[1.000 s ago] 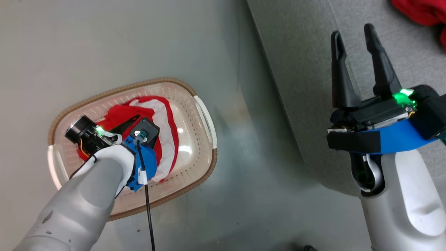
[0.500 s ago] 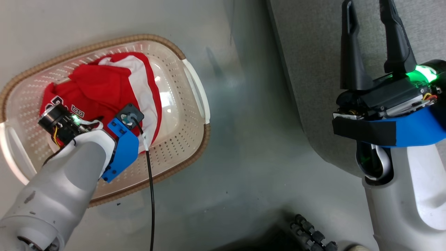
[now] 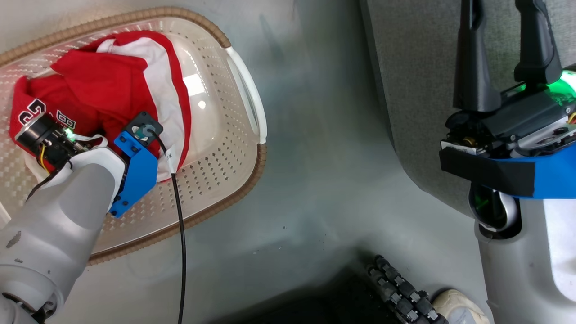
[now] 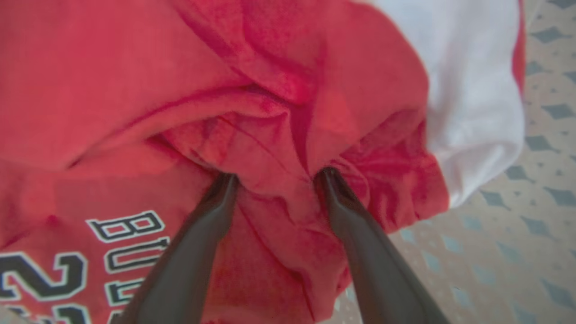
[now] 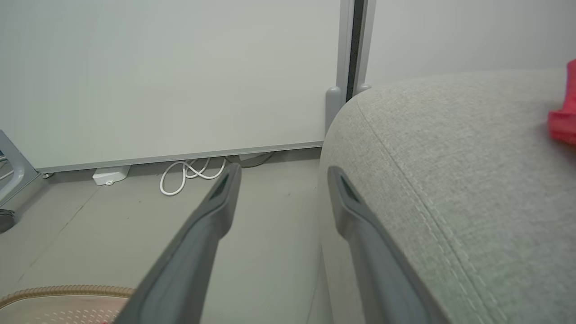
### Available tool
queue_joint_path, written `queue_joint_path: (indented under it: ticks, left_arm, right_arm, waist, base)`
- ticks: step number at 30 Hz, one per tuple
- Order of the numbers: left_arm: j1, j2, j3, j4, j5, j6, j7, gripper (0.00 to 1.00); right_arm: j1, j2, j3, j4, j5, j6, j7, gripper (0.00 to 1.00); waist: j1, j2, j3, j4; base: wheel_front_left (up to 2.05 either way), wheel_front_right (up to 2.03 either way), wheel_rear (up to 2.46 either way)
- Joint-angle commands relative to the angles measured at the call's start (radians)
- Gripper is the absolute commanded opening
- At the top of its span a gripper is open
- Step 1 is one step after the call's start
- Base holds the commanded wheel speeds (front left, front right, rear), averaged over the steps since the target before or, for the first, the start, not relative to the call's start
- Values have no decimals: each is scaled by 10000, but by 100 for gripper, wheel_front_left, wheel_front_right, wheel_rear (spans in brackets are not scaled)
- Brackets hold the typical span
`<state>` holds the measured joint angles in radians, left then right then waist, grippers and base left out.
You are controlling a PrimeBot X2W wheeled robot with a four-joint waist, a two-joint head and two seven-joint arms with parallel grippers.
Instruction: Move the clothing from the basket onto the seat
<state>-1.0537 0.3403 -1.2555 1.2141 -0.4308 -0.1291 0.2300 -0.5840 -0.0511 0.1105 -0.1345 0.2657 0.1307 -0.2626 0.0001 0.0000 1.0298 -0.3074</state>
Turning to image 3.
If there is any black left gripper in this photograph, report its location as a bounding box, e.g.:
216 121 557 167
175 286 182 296
16 112 109 173

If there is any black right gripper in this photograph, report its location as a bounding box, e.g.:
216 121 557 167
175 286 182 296
440 0 576 161

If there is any red and white garment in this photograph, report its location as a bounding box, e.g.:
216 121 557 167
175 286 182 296
9 30 193 183

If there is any cream perforated laundry basket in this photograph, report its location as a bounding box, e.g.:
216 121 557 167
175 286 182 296
0 6 269 266

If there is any white sneaker toe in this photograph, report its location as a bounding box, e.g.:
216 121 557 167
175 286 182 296
431 288 491 324

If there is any thin black left gripper cable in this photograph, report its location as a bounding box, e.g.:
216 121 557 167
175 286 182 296
26 160 73 201

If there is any black left camera cable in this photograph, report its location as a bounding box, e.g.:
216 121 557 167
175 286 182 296
152 128 188 324

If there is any black ribbed cable chain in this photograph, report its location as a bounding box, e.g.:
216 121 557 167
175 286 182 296
366 254 449 324

